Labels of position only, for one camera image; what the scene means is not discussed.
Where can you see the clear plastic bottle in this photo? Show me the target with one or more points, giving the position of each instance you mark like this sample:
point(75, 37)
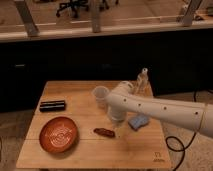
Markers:
point(142, 80)

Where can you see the blue sponge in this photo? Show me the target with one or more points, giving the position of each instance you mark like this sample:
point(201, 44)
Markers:
point(138, 121)

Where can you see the pale yellow gripper tip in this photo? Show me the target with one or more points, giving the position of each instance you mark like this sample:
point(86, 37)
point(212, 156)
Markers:
point(118, 128)

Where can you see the black office chair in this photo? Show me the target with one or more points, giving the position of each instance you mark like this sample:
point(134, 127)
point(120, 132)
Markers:
point(73, 4)

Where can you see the black rectangular box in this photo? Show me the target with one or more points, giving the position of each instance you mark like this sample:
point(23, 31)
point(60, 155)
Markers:
point(52, 106)

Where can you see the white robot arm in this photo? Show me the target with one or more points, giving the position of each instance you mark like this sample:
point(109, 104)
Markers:
point(193, 116)

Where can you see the translucent plastic cup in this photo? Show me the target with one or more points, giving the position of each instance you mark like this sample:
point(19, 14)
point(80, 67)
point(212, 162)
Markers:
point(100, 93)

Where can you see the dark red chili pepper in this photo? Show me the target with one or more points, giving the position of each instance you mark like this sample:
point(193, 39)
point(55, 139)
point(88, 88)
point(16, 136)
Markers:
point(104, 132)

